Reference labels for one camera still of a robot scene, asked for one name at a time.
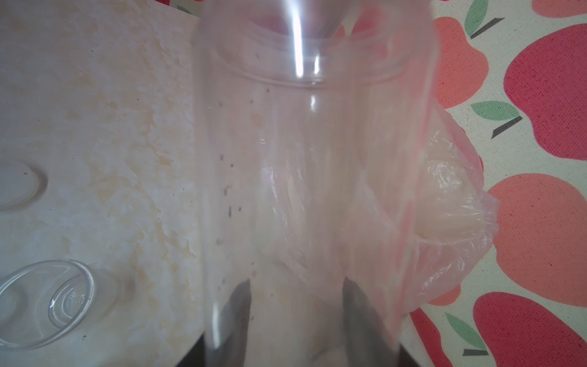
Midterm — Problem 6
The clear plastic bin liner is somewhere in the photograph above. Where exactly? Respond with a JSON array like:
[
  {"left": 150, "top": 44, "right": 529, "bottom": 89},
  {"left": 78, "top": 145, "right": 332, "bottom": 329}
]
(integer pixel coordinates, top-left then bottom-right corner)
[{"left": 260, "top": 100, "right": 501, "bottom": 313}]

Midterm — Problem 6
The clear tea jar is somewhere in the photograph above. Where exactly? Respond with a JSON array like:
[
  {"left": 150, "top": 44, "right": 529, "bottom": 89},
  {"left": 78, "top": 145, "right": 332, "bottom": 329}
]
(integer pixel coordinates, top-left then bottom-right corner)
[
  {"left": 1, "top": 260, "right": 97, "bottom": 351},
  {"left": 194, "top": 1, "right": 438, "bottom": 366}
]

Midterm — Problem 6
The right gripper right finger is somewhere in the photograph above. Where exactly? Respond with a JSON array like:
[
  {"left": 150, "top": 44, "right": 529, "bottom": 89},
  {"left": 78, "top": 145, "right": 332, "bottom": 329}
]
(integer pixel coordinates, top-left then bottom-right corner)
[{"left": 342, "top": 278, "right": 418, "bottom": 367}]

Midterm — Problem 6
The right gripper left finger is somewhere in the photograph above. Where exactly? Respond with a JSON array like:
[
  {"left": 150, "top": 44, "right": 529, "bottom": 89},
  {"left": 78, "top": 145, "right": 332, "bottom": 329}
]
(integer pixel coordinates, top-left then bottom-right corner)
[{"left": 177, "top": 280, "right": 252, "bottom": 367}]

